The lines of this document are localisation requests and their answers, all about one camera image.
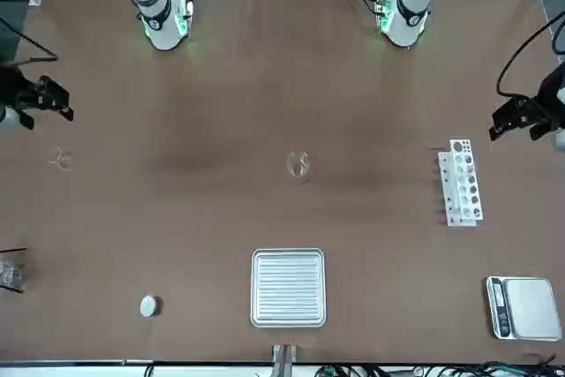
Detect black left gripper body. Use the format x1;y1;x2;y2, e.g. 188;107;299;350
536;65;565;131

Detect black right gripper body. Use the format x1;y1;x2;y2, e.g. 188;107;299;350
0;66;43;109

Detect clear glass beaker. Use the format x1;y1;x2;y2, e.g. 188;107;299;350
285;150;313;182

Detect white test tube rack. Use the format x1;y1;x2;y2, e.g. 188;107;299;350
437;139;485;229

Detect small clear glass piece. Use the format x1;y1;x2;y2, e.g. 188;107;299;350
49;146;73;171

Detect glass funnel on black stand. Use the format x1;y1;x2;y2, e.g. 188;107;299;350
0;247;28;295

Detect silver digital scale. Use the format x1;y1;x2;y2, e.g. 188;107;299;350
486;275;564;343

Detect small white bottle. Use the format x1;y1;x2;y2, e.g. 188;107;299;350
139;293;162;319

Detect silver ridged metal tray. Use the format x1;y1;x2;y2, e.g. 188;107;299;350
250;247;328;329

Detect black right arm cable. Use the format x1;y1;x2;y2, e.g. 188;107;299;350
0;18;59;64

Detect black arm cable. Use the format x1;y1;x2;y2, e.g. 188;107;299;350
495;10;565;98
0;18;59;64

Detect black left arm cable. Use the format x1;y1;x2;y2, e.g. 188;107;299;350
495;10;565;98

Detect aluminium camera post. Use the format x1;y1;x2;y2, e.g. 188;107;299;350
271;343;298;377

